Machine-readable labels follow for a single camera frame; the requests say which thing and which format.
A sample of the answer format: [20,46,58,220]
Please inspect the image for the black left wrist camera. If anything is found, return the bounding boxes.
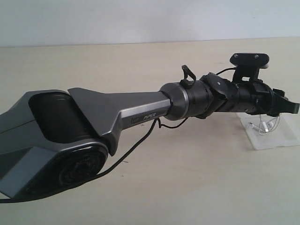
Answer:
[230,53,270,83]

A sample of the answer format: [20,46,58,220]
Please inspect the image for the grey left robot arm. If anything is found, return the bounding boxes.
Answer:
[0,73,300,203]

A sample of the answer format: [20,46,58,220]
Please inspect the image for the white wired earphones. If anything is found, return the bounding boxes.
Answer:
[248,115,281,135]

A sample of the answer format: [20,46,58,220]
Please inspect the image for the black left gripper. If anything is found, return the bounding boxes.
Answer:
[222,82,300,116]

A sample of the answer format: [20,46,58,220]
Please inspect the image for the clear plastic storage case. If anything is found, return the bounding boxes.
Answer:
[237,113,300,150]

